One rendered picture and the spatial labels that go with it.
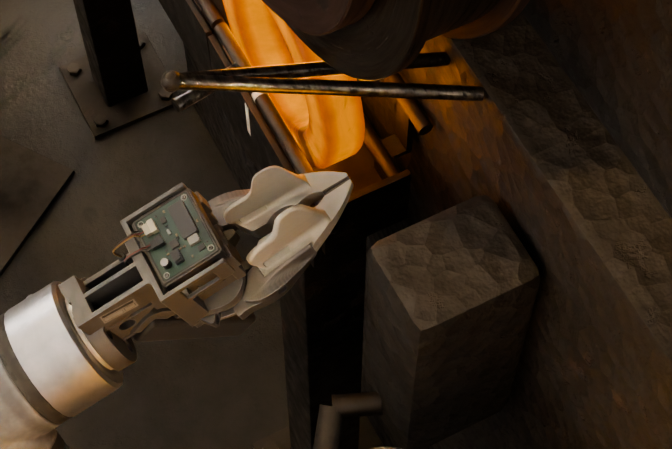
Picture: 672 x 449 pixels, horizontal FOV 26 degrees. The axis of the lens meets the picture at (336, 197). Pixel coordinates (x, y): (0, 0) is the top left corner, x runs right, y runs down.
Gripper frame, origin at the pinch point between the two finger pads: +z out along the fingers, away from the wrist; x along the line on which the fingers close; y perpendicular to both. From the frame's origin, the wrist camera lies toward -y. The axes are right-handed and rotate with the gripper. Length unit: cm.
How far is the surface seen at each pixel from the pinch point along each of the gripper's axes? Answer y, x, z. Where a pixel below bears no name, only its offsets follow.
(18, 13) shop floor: -70, 86, -30
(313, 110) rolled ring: 2.0, 5.7, 1.6
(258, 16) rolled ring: -2.9, 18.5, 1.6
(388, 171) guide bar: -6.3, 2.4, 3.8
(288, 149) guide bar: -3.5, 7.1, -1.8
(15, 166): -66, 62, -38
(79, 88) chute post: -70, 70, -27
